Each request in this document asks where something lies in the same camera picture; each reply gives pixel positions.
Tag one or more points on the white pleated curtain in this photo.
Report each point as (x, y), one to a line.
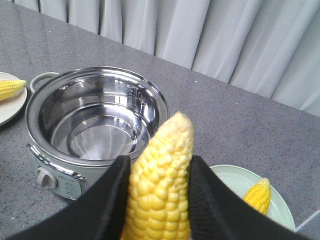
(267, 47)

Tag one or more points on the yellow corn cob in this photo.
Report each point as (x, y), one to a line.
(9, 87)
(158, 206)
(259, 196)

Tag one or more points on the light green plate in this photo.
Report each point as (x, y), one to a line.
(240, 180)

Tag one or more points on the green electric cooking pot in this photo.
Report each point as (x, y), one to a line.
(80, 121)

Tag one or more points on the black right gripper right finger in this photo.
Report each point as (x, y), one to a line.
(217, 213)

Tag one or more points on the cream white plate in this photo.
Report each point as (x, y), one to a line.
(11, 106)

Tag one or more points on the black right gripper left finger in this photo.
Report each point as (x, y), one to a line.
(99, 214)

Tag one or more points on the grey stone countertop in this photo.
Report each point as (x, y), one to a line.
(232, 126)

